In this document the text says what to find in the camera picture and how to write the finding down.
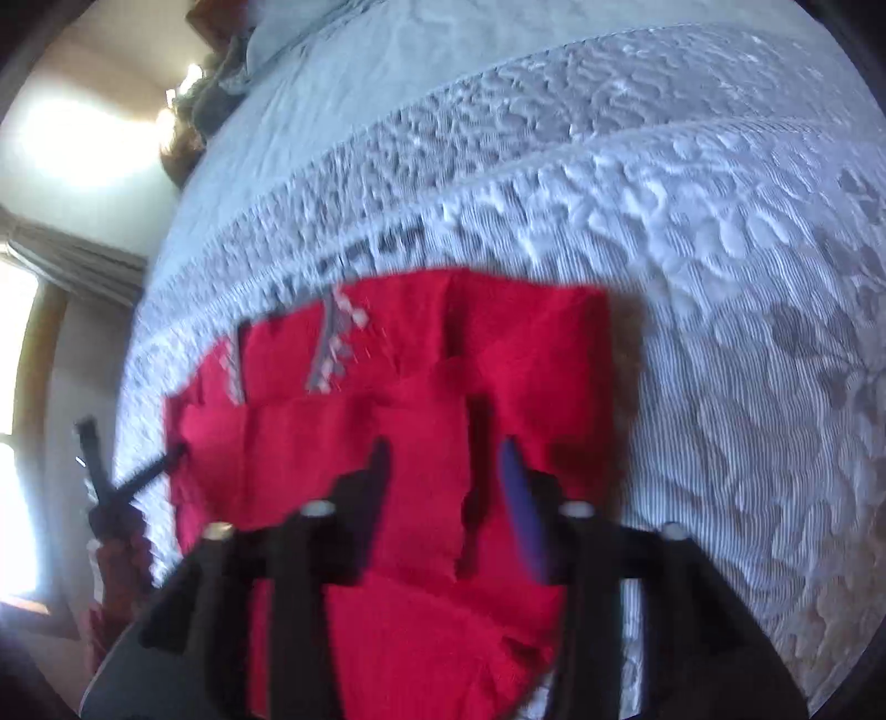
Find red knitted sweater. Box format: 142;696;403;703
162;269;614;720

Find wooden framed window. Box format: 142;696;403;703
0;259;66;617

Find light blue pillow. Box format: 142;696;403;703
239;0;389;79

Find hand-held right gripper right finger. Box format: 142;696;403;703
499;436;810;720

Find dark clothes pile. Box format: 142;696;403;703
186;69;245;143

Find bright bedside lamp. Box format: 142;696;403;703
153;61;205;140

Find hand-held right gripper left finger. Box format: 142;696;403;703
140;438;390;720

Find grey floral quilted bedspread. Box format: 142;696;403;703
111;0;886;720

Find dark wooden headboard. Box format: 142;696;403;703
186;0;260;44

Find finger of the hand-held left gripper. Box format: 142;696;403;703
109;443;189;505
75;417;117;505

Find grey curtain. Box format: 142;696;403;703
0;206;148;310

